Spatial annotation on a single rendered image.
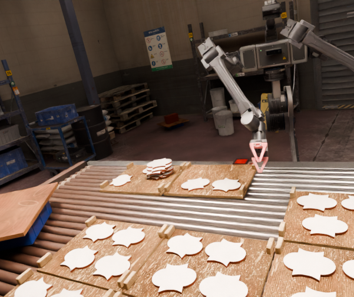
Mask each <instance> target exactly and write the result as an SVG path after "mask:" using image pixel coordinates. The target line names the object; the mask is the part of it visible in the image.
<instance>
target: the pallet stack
mask: <svg viewBox="0 0 354 297"><path fill-rule="evenodd" d="M139 86H141V87H142V89H141V90H137V87H139ZM149 90H150V89H148V85H147V82H144V83H140V84H132V85H124V86H120V87H117V88H115V89H112V90H109V91H106V92H103V93H101V94H98V98H101V99H100V104H101V108H102V110H105V111H108V113H107V114H106V115H108V116H110V119H109V120H110V121H111V122H112V123H111V124H110V125H109V126H110V127H113V128H114V129H112V131H114V132H116V131H118V132H119V134H122V133H125V132H126V131H128V130H131V129H133V128H135V127H137V126H139V125H140V124H143V123H145V122H147V121H148V120H151V119H152V118H153V115H152V112H151V108H153V107H156V106H157V102H156V100H151V101H150V98H149V95H150V92H149ZM125 91H127V92H126V93H125ZM142 92H144V95H141V93H142ZM113 93H114V94H113ZM142 98H143V100H144V101H140V99H142ZM147 104H150V105H149V106H145V105H147ZM143 112H145V113H143ZM146 116H147V118H148V119H146V120H144V121H142V122H140V120H141V119H143V118H144V117H146ZM131 124H134V126H132V127H130V128H128V129H125V127H127V126H129V125H131Z"/></svg>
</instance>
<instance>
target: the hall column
mask: <svg viewBox="0 0 354 297"><path fill-rule="evenodd" d="M59 2H60V6H61V9H62V13H63V16H64V19H65V23H66V26H67V30H68V33H69V36H70V40H71V44H72V48H73V50H74V54H75V58H76V60H77V64H78V68H79V71H80V75H81V79H82V83H83V85H84V89H85V93H86V95H87V99H88V103H89V105H91V104H100V100H99V98H98V93H97V89H96V86H95V82H94V79H93V76H92V72H91V69H90V64H89V61H88V57H87V53H86V50H85V47H84V42H83V40H82V36H81V31H80V28H79V25H78V21H77V17H76V14H75V10H74V6H73V3H72V0H59ZM109 138H110V137H109ZM110 142H111V146H114V145H116V144H117V143H118V142H116V141H115V140H114V141H110Z"/></svg>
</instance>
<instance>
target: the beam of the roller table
mask: <svg viewBox="0 0 354 297"><path fill-rule="evenodd" d="M131 162H133V164H134V165H147V164H148V163H150V162H152V161H88V162H87V164H88V166H123V167H126V165H128V164H129V163H131ZM183 162H186V164H187V163H188V162H187V161H172V163H171V165H181V164H182V163H183ZM190 162H191V165H219V164H233V161H190ZM256 163H257V164H258V167H259V168H260V169H261V167H262V165H263V161H261V162H256ZM264 169H311V170H354V162H309V161H268V162H267V163H266V165H265V167H264Z"/></svg>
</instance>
